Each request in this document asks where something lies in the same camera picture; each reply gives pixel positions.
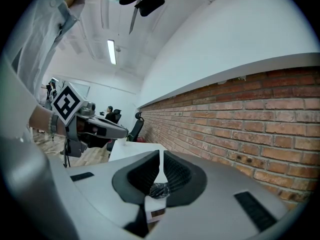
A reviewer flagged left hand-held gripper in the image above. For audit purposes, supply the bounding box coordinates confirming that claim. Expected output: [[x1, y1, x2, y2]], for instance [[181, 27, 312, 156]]
[[50, 81, 130, 159]]

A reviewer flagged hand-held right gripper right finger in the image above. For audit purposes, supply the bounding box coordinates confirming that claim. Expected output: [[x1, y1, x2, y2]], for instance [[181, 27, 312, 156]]
[[149, 149, 299, 240]]

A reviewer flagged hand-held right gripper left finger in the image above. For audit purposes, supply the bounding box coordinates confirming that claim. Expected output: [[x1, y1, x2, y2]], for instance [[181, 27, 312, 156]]
[[48, 149, 161, 240]]

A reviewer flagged dark plaid cloth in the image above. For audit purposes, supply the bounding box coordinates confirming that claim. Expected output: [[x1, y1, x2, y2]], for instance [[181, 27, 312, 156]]
[[149, 182, 171, 200]]

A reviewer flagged person's left forearm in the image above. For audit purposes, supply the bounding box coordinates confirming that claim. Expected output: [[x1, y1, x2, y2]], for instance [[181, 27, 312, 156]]
[[28, 103, 68, 138]]

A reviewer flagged person's left hand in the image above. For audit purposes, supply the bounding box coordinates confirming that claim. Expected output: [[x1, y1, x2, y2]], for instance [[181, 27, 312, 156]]
[[75, 116, 99, 137]]

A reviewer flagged black office chair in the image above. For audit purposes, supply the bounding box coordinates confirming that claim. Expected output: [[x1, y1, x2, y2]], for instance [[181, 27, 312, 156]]
[[113, 108, 123, 125], [126, 111, 145, 143]]

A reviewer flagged white table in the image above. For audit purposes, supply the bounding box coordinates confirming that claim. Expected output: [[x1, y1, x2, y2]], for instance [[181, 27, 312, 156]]
[[108, 141, 168, 223]]

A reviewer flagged ceiling light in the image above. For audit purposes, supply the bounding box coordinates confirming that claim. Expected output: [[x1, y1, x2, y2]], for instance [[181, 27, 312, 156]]
[[107, 39, 118, 66]]

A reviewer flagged person's white shirt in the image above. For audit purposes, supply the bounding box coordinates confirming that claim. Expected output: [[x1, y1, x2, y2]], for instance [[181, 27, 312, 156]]
[[0, 0, 89, 141]]

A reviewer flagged black cable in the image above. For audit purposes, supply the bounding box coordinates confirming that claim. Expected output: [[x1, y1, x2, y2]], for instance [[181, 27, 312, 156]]
[[63, 138, 71, 169]]

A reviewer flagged bead bracelet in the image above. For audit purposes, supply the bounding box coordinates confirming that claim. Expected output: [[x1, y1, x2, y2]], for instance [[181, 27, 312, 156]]
[[47, 111, 60, 138]]

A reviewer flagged black head-mounted camera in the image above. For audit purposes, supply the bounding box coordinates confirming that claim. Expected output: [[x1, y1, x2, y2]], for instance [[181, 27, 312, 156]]
[[118, 0, 166, 35]]

